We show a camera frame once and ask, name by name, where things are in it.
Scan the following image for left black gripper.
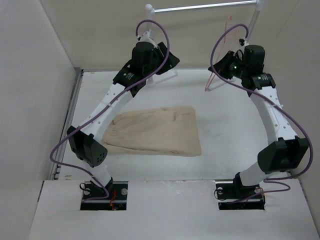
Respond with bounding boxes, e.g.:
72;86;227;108
143;43;180;78

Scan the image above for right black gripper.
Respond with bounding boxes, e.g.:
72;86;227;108
208;51;249;80

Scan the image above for pink wire hanger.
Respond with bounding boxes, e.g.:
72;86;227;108
204;14;242;92

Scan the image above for beige trousers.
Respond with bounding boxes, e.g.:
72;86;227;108
101;106;202;157

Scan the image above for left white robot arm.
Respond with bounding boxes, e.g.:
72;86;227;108
67;41;180;200

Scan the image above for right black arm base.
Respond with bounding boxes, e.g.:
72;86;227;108
214;182;266;211

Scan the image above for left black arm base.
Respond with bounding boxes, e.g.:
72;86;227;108
79;181;129;211

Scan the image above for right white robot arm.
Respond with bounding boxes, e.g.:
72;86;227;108
209;45;311;198

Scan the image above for white clothes rack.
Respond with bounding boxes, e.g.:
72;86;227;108
143;0;266;88

